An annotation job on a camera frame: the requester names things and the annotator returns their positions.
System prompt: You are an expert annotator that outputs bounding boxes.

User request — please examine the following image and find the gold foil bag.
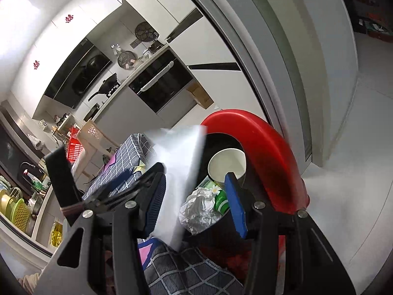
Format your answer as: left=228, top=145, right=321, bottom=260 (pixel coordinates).
left=51, top=220, right=63, bottom=248

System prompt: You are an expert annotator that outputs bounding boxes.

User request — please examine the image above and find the black range hood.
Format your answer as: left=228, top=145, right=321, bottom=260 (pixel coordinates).
left=43, top=38, right=112, bottom=109

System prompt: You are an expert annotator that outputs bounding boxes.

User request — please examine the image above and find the white green carton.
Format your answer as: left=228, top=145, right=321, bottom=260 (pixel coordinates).
left=196, top=178, right=231, bottom=216

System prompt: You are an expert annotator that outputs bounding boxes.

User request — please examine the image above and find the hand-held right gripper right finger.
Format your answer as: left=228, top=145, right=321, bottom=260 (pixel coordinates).
left=224, top=173, right=357, bottom=295

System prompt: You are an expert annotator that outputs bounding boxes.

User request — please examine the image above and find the white paper sheet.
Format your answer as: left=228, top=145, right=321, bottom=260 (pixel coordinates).
left=143, top=124, right=206, bottom=251

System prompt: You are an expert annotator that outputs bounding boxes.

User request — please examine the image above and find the red plastic basket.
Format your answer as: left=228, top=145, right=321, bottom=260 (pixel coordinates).
left=67, top=126, right=85, bottom=162

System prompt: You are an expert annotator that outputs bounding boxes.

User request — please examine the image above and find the sliding door frame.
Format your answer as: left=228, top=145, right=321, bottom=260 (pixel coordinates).
left=172, top=0, right=360, bottom=169

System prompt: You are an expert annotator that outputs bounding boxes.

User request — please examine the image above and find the grey kitchen counter cabinet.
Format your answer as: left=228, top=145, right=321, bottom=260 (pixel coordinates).
left=29, top=44, right=197, bottom=249

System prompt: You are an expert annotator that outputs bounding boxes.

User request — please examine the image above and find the yellow-green plastic basin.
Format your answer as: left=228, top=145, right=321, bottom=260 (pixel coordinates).
left=0, top=187, right=19, bottom=222

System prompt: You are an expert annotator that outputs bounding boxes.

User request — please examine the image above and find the spice rack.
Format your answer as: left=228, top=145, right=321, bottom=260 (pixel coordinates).
left=52, top=114, right=72, bottom=130

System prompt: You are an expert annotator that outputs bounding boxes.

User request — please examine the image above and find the kitchen faucet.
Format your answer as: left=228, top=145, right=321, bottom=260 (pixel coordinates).
left=20, top=161, right=46, bottom=179

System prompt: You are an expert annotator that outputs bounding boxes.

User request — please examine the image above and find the round black multi-hole pan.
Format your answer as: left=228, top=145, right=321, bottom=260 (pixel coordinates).
left=135, top=21, right=158, bottom=42

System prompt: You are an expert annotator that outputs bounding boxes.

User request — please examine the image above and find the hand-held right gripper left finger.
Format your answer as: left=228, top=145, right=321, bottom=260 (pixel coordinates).
left=35, top=172, right=168, bottom=295

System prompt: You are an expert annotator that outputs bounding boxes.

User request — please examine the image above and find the black frying pan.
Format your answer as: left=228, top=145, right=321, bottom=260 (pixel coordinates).
left=83, top=104, right=100, bottom=122

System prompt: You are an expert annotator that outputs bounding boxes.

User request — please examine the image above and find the spray bottle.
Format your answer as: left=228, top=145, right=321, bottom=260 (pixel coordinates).
left=23, top=169, right=43, bottom=191

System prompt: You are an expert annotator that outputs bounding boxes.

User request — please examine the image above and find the black wok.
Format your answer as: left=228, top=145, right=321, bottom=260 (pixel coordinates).
left=88, top=74, right=119, bottom=102

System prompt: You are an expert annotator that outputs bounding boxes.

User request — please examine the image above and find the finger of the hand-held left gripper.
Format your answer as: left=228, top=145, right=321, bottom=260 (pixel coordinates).
left=81, top=162, right=166, bottom=214
left=44, top=145, right=83, bottom=219

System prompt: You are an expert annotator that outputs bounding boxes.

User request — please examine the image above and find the white refrigerator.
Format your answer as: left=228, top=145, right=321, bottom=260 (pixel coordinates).
left=167, top=6, right=271, bottom=120

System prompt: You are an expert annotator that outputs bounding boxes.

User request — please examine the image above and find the grey checked tablecloth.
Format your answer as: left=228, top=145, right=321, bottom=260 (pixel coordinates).
left=81, top=133, right=246, bottom=295

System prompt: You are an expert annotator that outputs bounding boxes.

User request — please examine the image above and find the black built-in oven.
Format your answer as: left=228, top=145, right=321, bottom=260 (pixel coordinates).
left=128, top=48, right=194, bottom=113

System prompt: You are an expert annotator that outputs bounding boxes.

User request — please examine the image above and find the white paper cup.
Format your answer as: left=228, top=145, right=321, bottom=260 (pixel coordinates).
left=208, top=148, right=247, bottom=188

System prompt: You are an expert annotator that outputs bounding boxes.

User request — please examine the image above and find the green plastic colander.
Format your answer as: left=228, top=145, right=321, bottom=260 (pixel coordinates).
left=12, top=198, right=31, bottom=231

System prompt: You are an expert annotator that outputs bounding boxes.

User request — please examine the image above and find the kitchen window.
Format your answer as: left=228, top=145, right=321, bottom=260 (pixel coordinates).
left=0, top=123, right=37, bottom=179

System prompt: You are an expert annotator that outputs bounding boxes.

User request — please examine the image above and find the cardboard box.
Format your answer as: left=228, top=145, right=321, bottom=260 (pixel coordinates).
left=186, top=81, right=214, bottom=109

